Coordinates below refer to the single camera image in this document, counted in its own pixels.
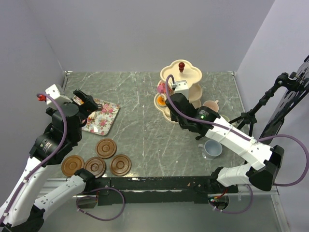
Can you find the light green teacup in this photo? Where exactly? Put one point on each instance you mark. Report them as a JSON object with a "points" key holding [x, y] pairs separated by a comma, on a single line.
{"points": [[227, 119]]}

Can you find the light blue mug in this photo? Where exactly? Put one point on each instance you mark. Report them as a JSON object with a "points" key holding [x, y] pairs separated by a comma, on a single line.
{"points": [[210, 149]]}

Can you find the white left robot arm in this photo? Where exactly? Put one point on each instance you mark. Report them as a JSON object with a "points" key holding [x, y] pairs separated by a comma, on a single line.
{"points": [[24, 211]]}

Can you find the brown wooden coaster upper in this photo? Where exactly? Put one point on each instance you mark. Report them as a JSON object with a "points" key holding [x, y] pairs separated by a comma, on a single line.
{"points": [[106, 148]]}

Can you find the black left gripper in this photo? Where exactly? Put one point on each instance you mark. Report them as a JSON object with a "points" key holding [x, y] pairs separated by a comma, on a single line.
{"points": [[89, 105]]}

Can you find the orange toy tart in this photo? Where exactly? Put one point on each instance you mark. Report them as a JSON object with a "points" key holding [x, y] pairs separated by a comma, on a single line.
{"points": [[161, 101]]}

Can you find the brown wooden coaster far left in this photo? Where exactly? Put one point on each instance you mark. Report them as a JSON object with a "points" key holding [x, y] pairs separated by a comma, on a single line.
{"points": [[71, 164]]}

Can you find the black tripod stand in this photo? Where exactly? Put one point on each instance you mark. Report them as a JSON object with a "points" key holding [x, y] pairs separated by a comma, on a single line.
{"points": [[248, 118]]}

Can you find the brown wooden coaster middle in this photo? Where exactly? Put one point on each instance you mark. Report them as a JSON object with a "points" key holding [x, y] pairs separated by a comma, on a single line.
{"points": [[96, 166]]}

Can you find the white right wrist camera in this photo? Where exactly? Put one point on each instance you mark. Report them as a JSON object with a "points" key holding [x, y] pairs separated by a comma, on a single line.
{"points": [[181, 87]]}

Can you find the brown wooden coaster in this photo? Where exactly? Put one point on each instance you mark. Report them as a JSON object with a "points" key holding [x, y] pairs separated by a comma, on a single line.
{"points": [[120, 165], [96, 166], [106, 148], [71, 164]]}

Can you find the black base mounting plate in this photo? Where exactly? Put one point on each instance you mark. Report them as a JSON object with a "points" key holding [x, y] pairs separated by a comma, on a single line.
{"points": [[169, 189]]}

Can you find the brown wooden coaster right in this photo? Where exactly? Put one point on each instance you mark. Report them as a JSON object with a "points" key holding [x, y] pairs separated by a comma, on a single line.
{"points": [[120, 165]]}

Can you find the cream three-tier cake stand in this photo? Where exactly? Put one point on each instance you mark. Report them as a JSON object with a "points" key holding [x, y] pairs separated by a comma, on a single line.
{"points": [[181, 70]]}

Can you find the pink teacup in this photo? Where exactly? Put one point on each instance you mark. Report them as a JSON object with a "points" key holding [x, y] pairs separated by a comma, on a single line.
{"points": [[213, 105]]}

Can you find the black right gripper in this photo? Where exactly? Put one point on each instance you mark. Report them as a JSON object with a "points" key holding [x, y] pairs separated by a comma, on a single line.
{"points": [[174, 118]]}

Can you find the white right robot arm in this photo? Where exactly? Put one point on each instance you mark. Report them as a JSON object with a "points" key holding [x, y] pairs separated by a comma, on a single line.
{"points": [[263, 162]]}

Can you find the pink toy cake slice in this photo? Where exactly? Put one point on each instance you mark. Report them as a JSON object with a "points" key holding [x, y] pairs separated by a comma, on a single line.
{"points": [[161, 88]]}

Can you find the floral serving tray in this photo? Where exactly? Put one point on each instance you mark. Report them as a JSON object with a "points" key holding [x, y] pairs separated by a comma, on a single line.
{"points": [[101, 121]]}

